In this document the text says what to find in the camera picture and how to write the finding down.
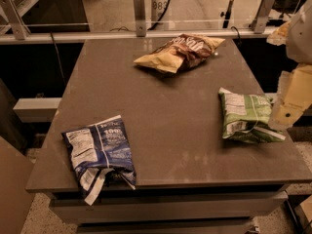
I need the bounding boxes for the black cable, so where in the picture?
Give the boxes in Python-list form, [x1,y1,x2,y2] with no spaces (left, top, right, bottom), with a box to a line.
[110,0,174,33]

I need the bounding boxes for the metal rail with brackets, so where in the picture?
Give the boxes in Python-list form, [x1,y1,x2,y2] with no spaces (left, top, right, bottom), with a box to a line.
[0,0,281,46]

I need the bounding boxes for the white cylinder post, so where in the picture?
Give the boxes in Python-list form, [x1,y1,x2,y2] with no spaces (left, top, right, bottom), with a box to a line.
[150,0,171,22]

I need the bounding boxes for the brown yellow chip bag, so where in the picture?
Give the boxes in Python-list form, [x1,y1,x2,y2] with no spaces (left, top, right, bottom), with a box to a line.
[134,34,224,74]

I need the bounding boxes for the blue chip bag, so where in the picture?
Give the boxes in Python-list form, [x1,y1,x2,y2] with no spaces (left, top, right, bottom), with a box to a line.
[61,115,137,206]

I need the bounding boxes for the green jalapeno chip bag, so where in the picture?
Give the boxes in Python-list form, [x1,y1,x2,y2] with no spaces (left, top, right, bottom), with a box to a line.
[218,88,286,143]

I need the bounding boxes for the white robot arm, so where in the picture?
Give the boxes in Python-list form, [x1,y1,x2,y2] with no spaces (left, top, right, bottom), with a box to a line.
[268,0,312,130]

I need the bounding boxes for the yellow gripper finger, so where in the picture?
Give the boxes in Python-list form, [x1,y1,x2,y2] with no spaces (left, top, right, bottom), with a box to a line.
[268,63,312,131]

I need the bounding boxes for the grey table drawer cabinet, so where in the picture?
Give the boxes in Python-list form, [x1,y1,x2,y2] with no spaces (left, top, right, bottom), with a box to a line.
[50,191,288,234]

